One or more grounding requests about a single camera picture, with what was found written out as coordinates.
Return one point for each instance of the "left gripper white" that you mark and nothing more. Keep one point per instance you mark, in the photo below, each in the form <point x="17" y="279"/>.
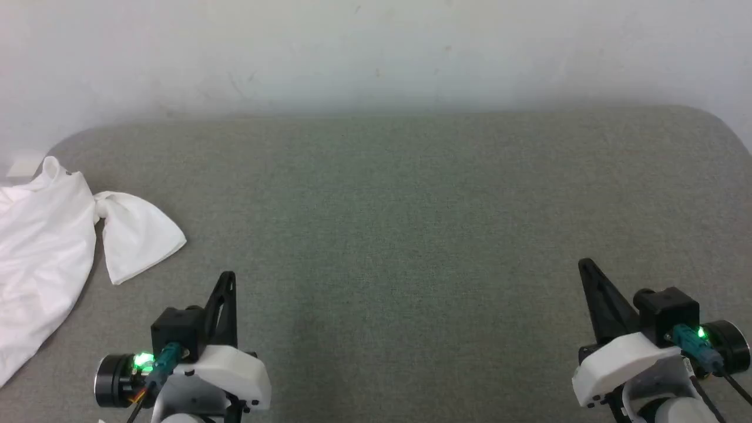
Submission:
<point x="229" y="376"/>

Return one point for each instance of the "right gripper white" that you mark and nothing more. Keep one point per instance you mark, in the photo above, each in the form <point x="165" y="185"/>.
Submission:
<point x="617" y="364"/>

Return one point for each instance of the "white shirt with stitched seams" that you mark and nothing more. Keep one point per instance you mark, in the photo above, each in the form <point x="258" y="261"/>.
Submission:
<point x="41" y="247"/>

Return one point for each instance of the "left arm grey white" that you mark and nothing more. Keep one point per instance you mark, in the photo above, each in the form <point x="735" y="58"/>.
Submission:
<point x="179" y="419"/>

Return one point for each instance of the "right arm grey white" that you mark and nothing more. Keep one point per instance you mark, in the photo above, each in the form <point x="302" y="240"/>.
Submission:
<point x="684" y="412"/>

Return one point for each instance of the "grey fabric sofa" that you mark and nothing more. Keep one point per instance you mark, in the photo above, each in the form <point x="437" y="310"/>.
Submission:
<point x="388" y="223"/>

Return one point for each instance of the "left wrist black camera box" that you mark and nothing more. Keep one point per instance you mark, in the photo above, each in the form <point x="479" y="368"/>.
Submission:
<point x="176" y="329"/>

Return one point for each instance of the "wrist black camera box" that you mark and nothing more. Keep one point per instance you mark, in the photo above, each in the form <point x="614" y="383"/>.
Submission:
<point x="176" y="329"/>
<point x="670" y="311"/>

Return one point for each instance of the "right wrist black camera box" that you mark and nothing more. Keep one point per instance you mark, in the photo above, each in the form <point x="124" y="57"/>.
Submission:
<point x="670" y="311"/>

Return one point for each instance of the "white wall box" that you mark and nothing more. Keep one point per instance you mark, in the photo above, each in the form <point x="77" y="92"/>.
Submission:
<point x="24" y="164"/>

